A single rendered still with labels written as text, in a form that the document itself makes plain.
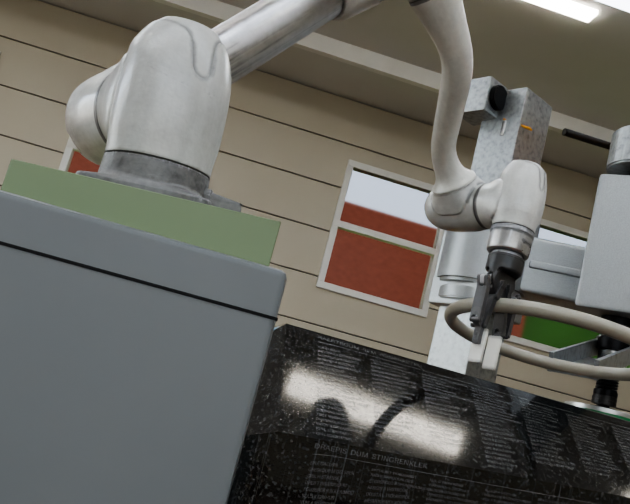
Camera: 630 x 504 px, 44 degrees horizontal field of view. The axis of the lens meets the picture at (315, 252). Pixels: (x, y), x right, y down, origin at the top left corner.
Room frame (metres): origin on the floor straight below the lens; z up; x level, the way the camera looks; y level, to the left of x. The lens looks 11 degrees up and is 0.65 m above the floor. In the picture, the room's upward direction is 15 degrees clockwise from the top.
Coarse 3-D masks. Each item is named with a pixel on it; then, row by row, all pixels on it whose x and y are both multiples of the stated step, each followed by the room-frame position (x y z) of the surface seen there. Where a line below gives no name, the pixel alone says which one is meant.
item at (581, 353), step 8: (576, 344) 2.11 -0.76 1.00; (584, 344) 2.16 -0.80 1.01; (592, 344) 2.23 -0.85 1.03; (552, 352) 1.92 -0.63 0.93; (560, 352) 1.96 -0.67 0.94; (568, 352) 2.03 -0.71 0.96; (576, 352) 2.10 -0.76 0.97; (584, 352) 2.17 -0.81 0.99; (592, 352) 2.25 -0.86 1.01; (616, 352) 2.03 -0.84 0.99; (624, 352) 2.08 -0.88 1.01; (568, 360) 2.04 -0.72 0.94; (576, 360) 2.11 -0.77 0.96; (584, 360) 2.13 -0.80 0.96; (592, 360) 2.15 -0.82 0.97; (600, 360) 1.86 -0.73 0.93; (608, 360) 1.93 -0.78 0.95; (616, 360) 2.01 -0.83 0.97; (624, 360) 2.10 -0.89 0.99; (584, 376) 1.88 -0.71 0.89
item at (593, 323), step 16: (464, 304) 1.62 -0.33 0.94; (496, 304) 1.55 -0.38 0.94; (512, 304) 1.52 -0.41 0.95; (528, 304) 1.50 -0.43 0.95; (544, 304) 1.49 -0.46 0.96; (448, 320) 1.75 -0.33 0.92; (560, 320) 1.48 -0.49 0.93; (576, 320) 1.47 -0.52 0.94; (592, 320) 1.47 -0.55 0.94; (608, 320) 1.48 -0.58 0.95; (464, 336) 1.87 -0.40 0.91; (608, 336) 1.48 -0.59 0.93; (624, 336) 1.47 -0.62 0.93; (512, 352) 1.92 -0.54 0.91; (528, 352) 1.93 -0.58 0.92; (560, 368) 1.90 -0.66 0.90; (576, 368) 1.88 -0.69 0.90; (592, 368) 1.86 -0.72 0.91; (608, 368) 1.83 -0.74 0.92; (624, 368) 1.79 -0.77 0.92
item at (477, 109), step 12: (480, 84) 2.88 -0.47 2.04; (492, 84) 2.85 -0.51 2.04; (468, 96) 2.92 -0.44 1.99; (480, 96) 2.87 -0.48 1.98; (492, 96) 2.84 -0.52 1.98; (504, 96) 2.88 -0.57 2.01; (468, 108) 2.90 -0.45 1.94; (480, 108) 2.86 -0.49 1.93; (492, 108) 2.87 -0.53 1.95; (468, 120) 2.99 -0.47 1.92; (480, 120) 2.96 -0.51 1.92
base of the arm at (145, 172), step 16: (112, 160) 1.03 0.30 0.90; (128, 160) 1.02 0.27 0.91; (144, 160) 1.01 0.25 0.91; (160, 160) 1.02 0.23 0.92; (96, 176) 1.00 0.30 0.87; (112, 176) 1.01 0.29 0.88; (128, 176) 1.01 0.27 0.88; (144, 176) 1.01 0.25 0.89; (160, 176) 1.02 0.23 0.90; (176, 176) 1.03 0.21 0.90; (192, 176) 1.04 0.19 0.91; (160, 192) 1.01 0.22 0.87; (176, 192) 1.01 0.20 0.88; (192, 192) 1.04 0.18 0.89; (208, 192) 1.07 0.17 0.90; (240, 208) 1.09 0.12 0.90
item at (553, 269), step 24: (456, 240) 2.85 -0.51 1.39; (480, 240) 2.79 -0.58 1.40; (456, 264) 2.83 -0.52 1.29; (480, 264) 2.79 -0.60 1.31; (528, 264) 2.83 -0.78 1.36; (552, 264) 2.80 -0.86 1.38; (576, 264) 2.79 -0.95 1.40; (528, 288) 2.82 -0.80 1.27; (552, 288) 2.80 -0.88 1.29; (576, 288) 2.78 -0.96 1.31
